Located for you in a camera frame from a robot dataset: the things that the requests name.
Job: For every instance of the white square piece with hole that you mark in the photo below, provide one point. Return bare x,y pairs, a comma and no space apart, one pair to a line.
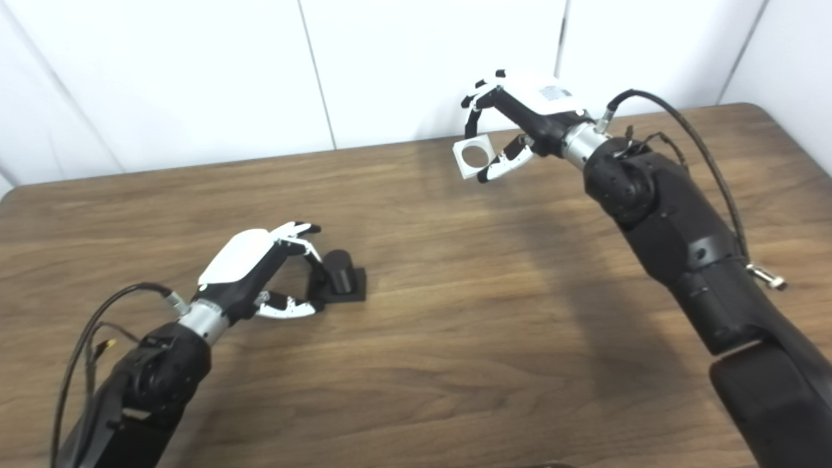
460,159

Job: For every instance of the black peg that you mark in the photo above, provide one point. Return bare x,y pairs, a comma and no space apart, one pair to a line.
338,270

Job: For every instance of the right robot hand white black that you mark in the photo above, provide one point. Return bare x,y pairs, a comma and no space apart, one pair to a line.
539,110

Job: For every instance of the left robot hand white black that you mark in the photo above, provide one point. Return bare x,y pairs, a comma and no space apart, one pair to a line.
237,260

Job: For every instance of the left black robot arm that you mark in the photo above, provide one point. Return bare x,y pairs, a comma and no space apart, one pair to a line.
156,377

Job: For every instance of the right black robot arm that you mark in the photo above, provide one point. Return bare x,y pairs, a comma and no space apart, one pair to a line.
682,240

